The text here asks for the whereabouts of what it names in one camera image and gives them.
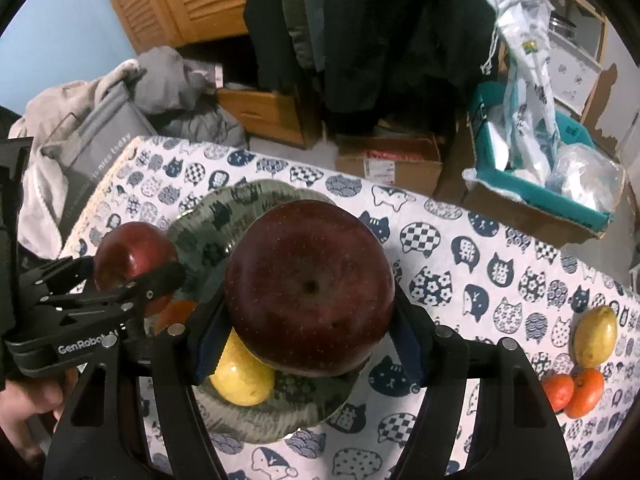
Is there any clear plastic bag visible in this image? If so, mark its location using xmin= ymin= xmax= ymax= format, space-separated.
xmin=547 ymin=142 xmax=627 ymax=213

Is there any dark olive-lined coat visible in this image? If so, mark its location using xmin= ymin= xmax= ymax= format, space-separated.
xmin=242 ymin=0 xmax=301 ymax=88

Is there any wooden louvered wardrobe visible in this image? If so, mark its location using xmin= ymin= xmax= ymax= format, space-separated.
xmin=95 ymin=0 xmax=251 ymax=53

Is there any yellow lemon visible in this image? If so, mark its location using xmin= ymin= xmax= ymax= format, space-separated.
xmin=209 ymin=330 xmax=277 ymax=407

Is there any steel basin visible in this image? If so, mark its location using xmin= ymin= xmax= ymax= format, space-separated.
xmin=547 ymin=15 xmax=576 ymax=38

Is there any cat print tablecloth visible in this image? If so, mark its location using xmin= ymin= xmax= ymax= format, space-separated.
xmin=60 ymin=135 xmax=640 ymax=480

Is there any dark red apple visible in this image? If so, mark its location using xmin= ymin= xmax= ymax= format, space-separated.
xmin=224 ymin=199 xmax=396 ymax=378

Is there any large black coat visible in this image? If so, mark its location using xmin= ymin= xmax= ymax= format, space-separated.
xmin=320 ymin=0 xmax=501 ymax=131

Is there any wooden drawer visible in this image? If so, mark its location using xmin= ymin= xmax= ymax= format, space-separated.
xmin=216 ymin=87 xmax=306 ymax=148

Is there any person's left hand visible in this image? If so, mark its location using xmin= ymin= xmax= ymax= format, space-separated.
xmin=0 ymin=367 xmax=80 ymax=461

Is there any green-yellow mango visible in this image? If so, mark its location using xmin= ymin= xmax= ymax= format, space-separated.
xmin=572 ymin=305 xmax=618 ymax=369

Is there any light red apple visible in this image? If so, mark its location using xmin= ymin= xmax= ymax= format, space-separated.
xmin=93 ymin=221 xmax=179 ymax=318

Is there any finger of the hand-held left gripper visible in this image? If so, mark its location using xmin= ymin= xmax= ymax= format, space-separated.
xmin=20 ymin=256 xmax=96 ymax=301
xmin=40 ymin=262 xmax=187 ymax=331

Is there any light grey hoodie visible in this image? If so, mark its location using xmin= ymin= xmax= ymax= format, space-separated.
xmin=10 ymin=57 xmax=146 ymax=246

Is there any grey clothes pile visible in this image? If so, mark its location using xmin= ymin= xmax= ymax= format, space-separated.
xmin=127 ymin=46 xmax=248 ymax=148

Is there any orange tangerine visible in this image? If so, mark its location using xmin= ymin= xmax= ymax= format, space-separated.
xmin=541 ymin=373 xmax=575 ymax=413
xmin=154 ymin=299 xmax=199 ymax=337
xmin=565 ymin=368 xmax=605 ymax=418

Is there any wooden shelf rack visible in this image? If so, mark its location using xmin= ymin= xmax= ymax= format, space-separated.
xmin=505 ymin=0 xmax=618 ymax=131

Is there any cardboard box with red contents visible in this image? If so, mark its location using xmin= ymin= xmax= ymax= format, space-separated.
xmin=334 ymin=132 xmax=443 ymax=193

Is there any grey jacket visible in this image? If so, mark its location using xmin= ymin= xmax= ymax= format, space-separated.
xmin=295 ymin=0 xmax=331 ymax=73

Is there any white door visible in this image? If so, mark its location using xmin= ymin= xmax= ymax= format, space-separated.
xmin=582 ymin=30 xmax=640 ymax=161

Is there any grey fabric storage bag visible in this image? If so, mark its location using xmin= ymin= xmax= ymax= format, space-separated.
xmin=37 ymin=80 xmax=161 ymax=241

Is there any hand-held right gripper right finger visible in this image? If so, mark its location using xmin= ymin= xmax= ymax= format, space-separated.
xmin=387 ymin=290 xmax=576 ymax=480

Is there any green glass plate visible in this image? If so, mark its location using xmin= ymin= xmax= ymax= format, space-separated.
xmin=165 ymin=179 xmax=386 ymax=445

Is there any printed white plastic bag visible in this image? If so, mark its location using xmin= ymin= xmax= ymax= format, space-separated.
xmin=474 ymin=0 xmax=561 ymax=186

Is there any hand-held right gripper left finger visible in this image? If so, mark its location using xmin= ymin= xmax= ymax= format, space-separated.
xmin=42 ymin=285 xmax=236 ymax=480

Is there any large cardboard box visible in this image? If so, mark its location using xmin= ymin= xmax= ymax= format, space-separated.
xmin=460 ymin=175 xmax=613 ymax=248

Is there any teal plastic crate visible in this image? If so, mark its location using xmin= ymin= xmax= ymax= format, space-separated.
xmin=470 ymin=82 xmax=613 ymax=233

